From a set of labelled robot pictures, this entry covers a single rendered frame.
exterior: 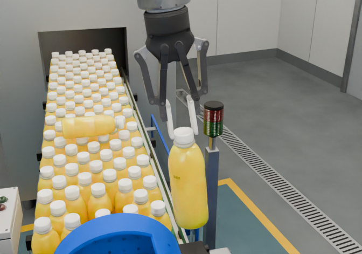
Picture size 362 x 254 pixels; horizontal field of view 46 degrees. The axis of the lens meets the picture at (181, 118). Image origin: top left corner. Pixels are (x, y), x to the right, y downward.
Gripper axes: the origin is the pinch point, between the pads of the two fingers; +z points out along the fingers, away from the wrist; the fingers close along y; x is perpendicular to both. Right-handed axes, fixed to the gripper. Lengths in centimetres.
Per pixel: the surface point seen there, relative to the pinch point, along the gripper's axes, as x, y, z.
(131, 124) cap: 72, -9, 31
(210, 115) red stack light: 47, 15, 22
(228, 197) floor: 175, 48, 146
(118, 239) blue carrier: 2.9, -16.6, 26.1
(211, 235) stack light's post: 49, 12, 70
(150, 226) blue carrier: 0.3, -9.4, 22.6
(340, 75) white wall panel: 357, 235, 147
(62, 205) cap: 27, -31, 30
